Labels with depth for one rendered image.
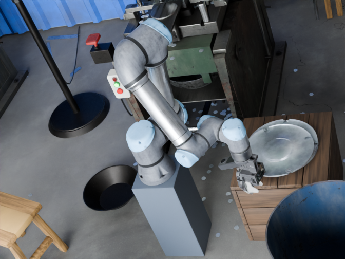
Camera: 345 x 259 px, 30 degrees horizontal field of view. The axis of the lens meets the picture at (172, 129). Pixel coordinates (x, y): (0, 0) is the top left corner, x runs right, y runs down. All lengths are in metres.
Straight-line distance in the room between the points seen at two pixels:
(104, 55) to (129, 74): 0.81
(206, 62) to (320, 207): 0.86
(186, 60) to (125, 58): 0.76
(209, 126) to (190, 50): 0.64
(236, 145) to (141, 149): 0.39
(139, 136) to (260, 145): 0.52
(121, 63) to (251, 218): 0.92
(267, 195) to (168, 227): 0.45
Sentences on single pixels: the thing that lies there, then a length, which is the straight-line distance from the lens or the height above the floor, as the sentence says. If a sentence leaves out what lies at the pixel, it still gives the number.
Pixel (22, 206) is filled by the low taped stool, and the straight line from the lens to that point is 2.96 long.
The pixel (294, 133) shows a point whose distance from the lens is 2.65.
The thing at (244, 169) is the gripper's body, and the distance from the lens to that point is 2.35.
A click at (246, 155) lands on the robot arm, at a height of 0.62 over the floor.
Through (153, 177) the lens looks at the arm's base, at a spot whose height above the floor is 0.49.
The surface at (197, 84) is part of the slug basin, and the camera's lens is 3.06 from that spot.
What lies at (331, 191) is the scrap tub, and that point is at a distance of 2.34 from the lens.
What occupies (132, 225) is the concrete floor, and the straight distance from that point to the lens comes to 3.08.
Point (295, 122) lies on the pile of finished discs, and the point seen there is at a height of 0.37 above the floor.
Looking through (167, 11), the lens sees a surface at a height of 0.78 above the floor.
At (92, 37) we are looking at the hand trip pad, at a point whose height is 0.76.
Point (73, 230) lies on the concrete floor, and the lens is 3.20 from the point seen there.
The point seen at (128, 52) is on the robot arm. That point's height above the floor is 1.07.
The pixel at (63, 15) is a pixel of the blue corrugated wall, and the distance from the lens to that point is 4.69.
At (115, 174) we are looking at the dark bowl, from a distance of 3.30.
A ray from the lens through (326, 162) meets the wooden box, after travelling 2.55.
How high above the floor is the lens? 2.18
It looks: 39 degrees down
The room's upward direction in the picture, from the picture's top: 23 degrees counter-clockwise
